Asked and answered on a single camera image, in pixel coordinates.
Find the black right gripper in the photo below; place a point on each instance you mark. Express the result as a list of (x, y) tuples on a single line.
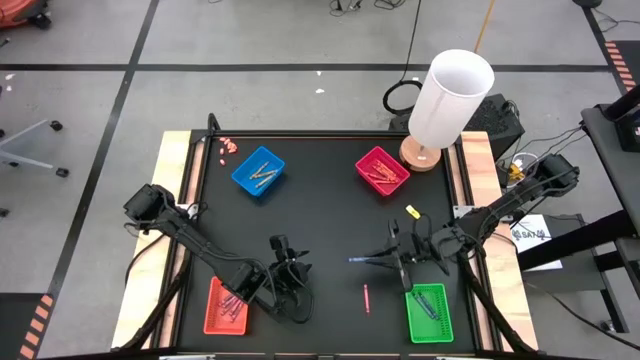
[(407, 247)]

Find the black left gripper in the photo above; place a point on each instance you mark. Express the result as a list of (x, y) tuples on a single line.
[(290, 272)]

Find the blue crayon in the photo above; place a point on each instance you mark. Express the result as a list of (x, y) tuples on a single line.
[(362, 259), (429, 306), (422, 303)]

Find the pink crayon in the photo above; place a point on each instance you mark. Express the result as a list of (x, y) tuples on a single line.
[(237, 311), (366, 298), (226, 301), (231, 306)]

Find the yellow crayon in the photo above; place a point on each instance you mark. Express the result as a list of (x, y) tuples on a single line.
[(265, 174), (266, 181)]

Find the yellow-green crayon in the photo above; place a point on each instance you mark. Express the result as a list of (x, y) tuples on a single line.
[(259, 170)]

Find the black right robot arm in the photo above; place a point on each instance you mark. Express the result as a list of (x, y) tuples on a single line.
[(505, 200)]

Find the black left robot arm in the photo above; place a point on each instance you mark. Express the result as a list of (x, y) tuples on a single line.
[(200, 245)]

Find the yellow tape tag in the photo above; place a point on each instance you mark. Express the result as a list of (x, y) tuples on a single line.
[(412, 211)]

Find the green plastic basket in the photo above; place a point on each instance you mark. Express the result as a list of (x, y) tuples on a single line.
[(430, 331)]

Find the orange plastic basket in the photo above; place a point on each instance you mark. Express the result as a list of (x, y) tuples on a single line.
[(215, 325)]

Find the red plastic basket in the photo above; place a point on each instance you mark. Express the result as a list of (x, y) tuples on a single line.
[(365, 165)]

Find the blue plastic basket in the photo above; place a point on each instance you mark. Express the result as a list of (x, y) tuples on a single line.
[(245, 172)]

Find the light wooden side board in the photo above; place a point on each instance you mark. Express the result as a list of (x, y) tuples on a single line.
[(172, 145), (500, 280)]

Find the white printed paper sheet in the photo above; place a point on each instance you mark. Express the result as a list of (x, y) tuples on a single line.
[(542, 250)]

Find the white shade table lamp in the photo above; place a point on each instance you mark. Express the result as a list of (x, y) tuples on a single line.
[(450, 100)]

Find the black perforated box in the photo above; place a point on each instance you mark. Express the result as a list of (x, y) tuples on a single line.
[(500, 122)]

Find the black side desk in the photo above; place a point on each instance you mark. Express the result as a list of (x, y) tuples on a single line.
[(607, 150)]

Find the blue office chair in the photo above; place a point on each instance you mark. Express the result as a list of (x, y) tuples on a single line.
[(25, 136)]

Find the orange office chair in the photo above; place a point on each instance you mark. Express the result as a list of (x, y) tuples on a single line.
[(17, 10)]

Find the black table frame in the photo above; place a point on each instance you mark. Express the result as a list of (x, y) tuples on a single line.
[(325, 133)]

